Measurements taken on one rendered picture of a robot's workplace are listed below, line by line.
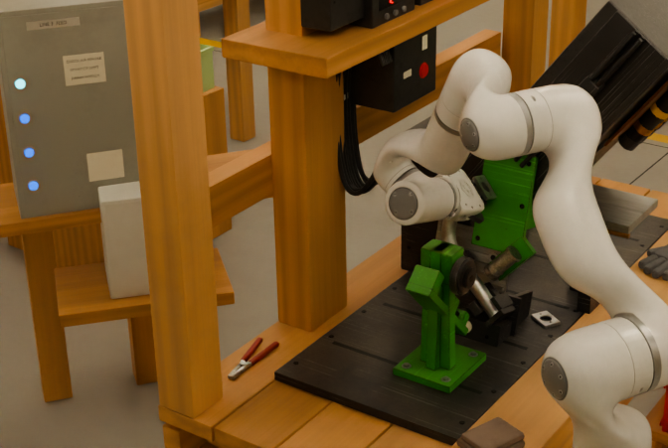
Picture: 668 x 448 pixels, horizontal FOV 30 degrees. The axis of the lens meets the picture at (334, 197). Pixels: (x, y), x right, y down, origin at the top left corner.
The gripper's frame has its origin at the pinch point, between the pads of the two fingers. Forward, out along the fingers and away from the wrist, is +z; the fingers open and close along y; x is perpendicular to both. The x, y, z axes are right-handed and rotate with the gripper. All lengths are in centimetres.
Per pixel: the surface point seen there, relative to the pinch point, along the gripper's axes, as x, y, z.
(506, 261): 1.8, -15.4, -0.5
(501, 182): -5.2, -0.7, 2.4
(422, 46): -8.3, 31.1, -3.1
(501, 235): 1.2, -9.9, 2.9
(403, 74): -3.7, 26.9, -9.1
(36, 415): 189, 33, 49
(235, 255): 173, 69, 165
